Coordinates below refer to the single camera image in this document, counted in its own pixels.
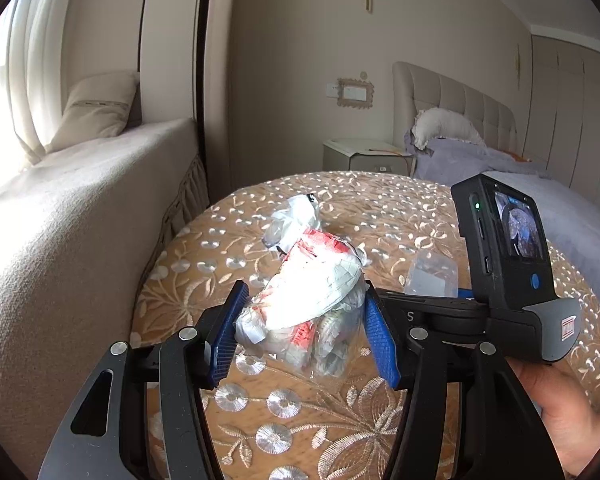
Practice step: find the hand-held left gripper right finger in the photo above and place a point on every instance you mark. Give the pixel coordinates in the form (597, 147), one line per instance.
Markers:
(380, 340)

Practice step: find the beige tufted headboard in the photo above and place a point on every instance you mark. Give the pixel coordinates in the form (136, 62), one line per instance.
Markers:
(455, 90)

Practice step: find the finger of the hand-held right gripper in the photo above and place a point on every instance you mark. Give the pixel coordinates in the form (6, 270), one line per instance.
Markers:
(464, 291)

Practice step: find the white translucent plastic bag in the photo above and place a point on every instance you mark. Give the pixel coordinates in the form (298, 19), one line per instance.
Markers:
(305, 280)

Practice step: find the beige cushion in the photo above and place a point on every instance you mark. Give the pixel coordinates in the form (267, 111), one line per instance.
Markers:
(97, 110)

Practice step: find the embroidered beige tablecloth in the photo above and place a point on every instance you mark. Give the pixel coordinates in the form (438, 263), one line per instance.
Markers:
(280, 410)

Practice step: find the orange cloth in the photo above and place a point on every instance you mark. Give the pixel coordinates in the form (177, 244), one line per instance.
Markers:
(521, 157)

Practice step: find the white nightstand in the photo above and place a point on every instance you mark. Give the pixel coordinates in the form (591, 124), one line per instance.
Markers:
(360, 160)

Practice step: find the clear plastic packaging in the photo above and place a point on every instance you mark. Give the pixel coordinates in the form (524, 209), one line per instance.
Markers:
(430, 275)

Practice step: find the white sheer curtain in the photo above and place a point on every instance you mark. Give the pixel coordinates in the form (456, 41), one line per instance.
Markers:
(35, 60)

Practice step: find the beige window seat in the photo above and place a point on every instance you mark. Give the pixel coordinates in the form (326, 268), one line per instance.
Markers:
(55, 260)

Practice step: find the person's right hand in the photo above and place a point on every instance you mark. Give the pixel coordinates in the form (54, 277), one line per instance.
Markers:
(565, 410)

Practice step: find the short gold wall ornament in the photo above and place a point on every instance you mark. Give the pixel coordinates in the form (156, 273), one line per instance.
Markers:
(519, 62)

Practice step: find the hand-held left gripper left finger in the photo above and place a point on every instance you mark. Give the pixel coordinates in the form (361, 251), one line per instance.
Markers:
(225, 340)

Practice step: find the beige wardrobe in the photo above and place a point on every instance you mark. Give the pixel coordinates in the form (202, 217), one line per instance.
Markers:
(575, 110)

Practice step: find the framed wall switch panel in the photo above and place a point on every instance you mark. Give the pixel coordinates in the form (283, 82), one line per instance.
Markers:
(355, 92)

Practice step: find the white pillow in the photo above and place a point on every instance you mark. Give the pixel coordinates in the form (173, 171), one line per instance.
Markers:
(445, 127)

